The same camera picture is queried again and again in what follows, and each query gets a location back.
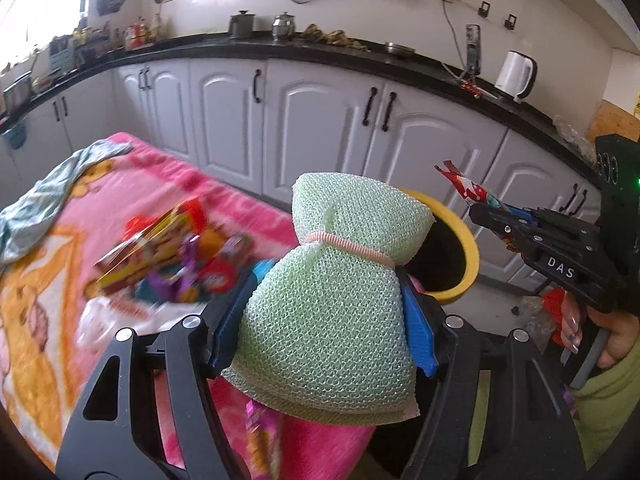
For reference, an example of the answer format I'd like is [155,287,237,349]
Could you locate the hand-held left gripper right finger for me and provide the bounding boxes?
[397,265,587,480]

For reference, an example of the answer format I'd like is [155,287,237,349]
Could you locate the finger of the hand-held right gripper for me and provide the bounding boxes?
[468,202,547,262]
[500,204,601,242]

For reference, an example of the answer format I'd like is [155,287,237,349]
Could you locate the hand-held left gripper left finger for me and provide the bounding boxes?
[55,259,273,480]

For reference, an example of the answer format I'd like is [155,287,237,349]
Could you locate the yellow rimmed bin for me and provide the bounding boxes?
[397,186,481,306]

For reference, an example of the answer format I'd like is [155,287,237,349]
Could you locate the red candy wrapper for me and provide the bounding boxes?
[434,160,521,253]

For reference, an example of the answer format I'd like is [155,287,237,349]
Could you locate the green mesh sponge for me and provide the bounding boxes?
[221,172,435,427]

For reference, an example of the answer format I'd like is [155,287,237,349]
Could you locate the person's right hand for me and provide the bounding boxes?
[560,290,640,372]

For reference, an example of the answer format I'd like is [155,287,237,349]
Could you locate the red round wrapper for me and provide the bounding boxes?
[202,255,242,296]

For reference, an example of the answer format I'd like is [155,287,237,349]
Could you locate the red plastic bag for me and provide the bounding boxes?
[542,287,567,347]

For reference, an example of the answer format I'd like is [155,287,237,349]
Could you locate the purple wrapper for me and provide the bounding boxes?
[170,235,211,302]

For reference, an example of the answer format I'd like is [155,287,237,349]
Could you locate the yellow snack packet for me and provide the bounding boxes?
[95,207,201,293]

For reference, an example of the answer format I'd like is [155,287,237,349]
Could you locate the pink wrapper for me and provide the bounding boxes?
[245,400,282,480]

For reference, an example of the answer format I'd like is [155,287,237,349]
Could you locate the white plastic wrapper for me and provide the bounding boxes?
[79,299,157,347]

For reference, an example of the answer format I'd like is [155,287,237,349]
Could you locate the wooden cutting board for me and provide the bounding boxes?
[585,100,640,143]

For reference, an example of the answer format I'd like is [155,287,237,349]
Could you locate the white electric kettle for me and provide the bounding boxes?
[495,50,538,104]

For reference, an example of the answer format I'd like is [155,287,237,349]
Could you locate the phone on stand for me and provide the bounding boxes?
[465,24,482,77]

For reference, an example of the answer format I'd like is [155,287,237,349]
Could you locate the pink printed blanket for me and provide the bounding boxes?
[0,132,376,476]

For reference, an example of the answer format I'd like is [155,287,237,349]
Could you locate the white kitchen cabinets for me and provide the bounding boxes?
[0,57,601,291]

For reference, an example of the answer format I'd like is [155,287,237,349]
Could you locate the light blue cloth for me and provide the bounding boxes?
[0,140,135,268]

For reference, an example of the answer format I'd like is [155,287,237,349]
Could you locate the brown dried food pile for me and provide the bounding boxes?
[300,24,371,52]

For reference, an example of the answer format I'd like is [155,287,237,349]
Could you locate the teal hanging basket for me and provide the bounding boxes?
[0,122,28,151]

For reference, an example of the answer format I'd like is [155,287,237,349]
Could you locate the steel lidded pot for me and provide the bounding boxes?
[271,11,296,43]

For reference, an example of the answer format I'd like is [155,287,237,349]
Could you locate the condiment jars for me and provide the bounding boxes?
[50,12,166,68]

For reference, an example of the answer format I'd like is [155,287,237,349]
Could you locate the steel container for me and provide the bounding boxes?
[2,76,34,111]

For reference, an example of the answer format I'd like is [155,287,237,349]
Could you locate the window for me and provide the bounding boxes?
[0,0,96,72]

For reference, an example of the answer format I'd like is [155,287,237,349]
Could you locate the white power cable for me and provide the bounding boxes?
[442,0,472,81]

